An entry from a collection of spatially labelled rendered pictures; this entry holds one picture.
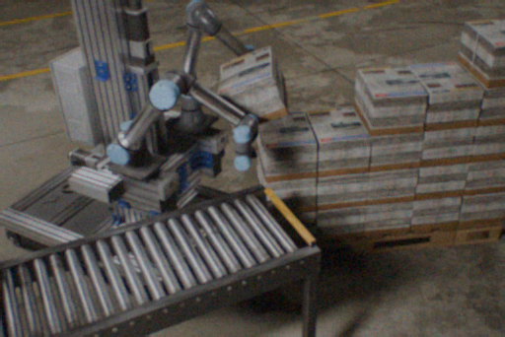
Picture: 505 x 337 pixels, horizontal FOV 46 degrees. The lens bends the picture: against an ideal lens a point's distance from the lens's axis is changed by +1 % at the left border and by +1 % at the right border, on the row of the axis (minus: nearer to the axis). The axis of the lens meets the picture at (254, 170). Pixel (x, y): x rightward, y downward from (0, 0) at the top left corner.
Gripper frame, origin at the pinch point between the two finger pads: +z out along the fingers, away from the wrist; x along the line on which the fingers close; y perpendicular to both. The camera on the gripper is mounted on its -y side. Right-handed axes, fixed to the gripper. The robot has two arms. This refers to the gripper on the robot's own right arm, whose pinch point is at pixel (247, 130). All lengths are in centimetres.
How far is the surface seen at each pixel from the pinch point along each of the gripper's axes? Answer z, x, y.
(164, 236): -61, 38, -4
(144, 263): -78, 43, -2
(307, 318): -73, -6, -62
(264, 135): 20.0, -2.3, -16.8
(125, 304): -101, 46, -1
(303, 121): 34.6, -22.3, -24.4
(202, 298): -95, 21, -14
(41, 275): -85, 81, 12
